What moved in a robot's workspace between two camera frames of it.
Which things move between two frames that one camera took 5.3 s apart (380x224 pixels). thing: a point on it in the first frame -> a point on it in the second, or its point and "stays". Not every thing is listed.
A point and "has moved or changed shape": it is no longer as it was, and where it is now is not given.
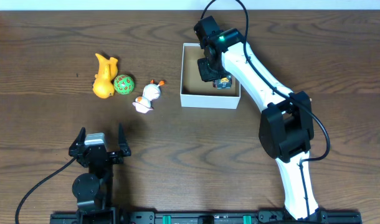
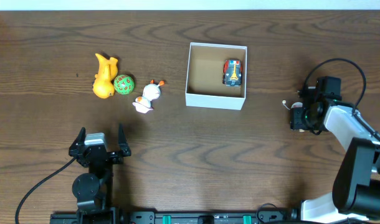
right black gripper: (205, 74) -> (296, 122)
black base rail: (205, 217) stays
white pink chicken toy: (151, 92) stays
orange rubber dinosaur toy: (103, 86) stays
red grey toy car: (222, 83) has moved or changed shape
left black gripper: (114, 155) stays
